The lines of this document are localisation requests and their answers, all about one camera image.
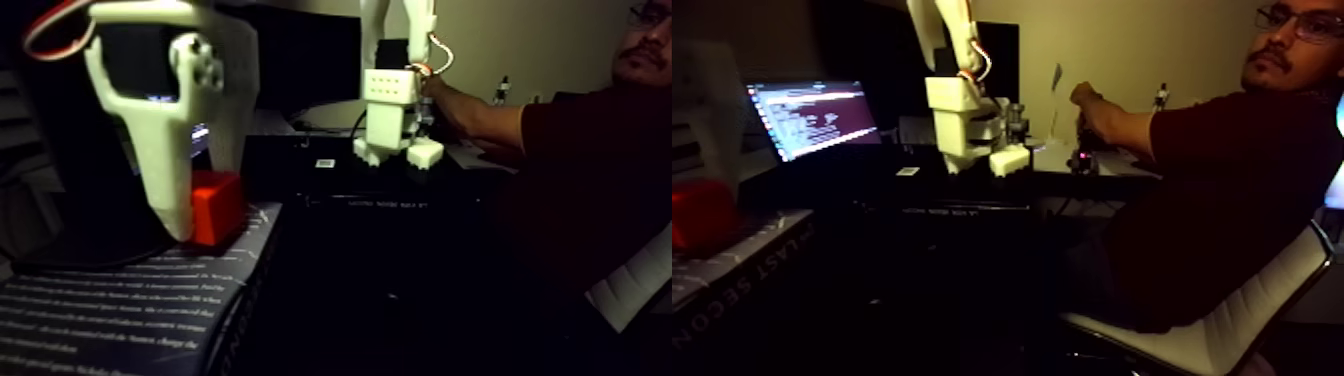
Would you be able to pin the red cube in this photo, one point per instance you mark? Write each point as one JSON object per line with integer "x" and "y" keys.
{"x": 218, "y": 210}

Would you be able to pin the dark leader arm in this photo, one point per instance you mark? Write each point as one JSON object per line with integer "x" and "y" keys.
{"x": 1082, "y": 147}

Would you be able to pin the person's hand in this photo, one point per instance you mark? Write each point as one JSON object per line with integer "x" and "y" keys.
{"x": 1088, "y": 98}

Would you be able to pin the open laptop, lit screen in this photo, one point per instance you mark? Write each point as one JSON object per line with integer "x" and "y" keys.
{"x": 200, "y": 133}

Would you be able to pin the white paper stack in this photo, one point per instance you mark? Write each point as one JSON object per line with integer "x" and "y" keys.
{"x": 268, "y": 123}

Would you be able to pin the wide black monitor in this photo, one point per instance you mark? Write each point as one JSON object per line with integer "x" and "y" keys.
{"x": 304, "y": 63}

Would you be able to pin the black book, white text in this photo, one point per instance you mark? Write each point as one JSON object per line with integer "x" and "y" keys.
{"x": 105, "y": 304}

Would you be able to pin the black box, white print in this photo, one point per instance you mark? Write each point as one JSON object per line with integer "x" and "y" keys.
{"x": 362, "y": 202}

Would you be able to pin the white desk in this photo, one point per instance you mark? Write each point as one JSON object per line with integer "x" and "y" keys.
{"x": 1050, "y": 168}

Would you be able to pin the small figurine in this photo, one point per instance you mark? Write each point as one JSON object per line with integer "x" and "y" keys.
{"x": 1160, "y": 100}

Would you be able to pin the white chair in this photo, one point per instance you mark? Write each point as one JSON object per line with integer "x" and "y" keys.
{"x": 1208, "y": 341}

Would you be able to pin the person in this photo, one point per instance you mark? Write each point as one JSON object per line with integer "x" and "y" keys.
{"x": 1239, "y": 178}

